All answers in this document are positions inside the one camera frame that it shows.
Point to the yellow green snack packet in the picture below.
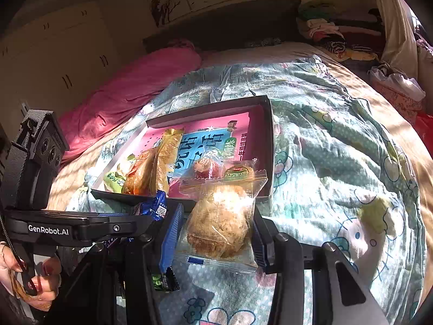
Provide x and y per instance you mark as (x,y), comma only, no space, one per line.
(115,176)

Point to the person's left hand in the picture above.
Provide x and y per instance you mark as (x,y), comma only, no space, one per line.
(44,274)

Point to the cream curtain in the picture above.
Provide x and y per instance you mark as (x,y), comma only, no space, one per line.
(392,23)

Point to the pink patterned bag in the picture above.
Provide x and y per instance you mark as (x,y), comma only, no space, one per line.
(397,91)

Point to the blue snack packet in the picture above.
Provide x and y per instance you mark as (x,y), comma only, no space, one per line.
(152,206)

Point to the clear green label snack packet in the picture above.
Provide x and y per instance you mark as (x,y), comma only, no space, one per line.
(238,171)

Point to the pile of clothes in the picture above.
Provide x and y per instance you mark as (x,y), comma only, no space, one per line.
(335,30)

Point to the clear pastry bun packet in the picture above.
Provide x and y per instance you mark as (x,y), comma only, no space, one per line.
(216,223)

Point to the printed cartoon bed sheet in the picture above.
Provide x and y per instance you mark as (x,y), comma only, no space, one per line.
(338,176)

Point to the white wardrobe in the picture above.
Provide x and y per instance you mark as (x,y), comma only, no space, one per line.
(50,57)

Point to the golden snack packet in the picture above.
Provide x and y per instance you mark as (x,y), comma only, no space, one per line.
(168,155)

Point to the pink cardboard box tray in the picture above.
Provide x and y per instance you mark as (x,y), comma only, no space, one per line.
(264,135)

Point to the orange rice cracker packet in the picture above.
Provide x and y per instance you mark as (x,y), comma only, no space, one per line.
(139,174)

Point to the pink book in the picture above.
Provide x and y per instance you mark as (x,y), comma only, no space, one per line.
(209,132)

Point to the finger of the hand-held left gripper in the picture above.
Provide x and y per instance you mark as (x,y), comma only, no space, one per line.
(113,199)

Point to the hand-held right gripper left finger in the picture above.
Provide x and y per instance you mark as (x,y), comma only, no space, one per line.
(171,240)

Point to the clear red label snack packet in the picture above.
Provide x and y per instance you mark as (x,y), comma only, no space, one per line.
(204,168)

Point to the pink quilt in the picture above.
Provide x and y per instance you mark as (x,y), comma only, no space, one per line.
(135,84)

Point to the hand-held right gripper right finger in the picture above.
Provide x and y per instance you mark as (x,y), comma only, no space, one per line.
(260,245)

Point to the dark green snack packet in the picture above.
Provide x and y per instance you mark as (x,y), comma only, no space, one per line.
(163,280)

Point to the dark headboard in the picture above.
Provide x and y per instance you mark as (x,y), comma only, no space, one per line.
(220,23)

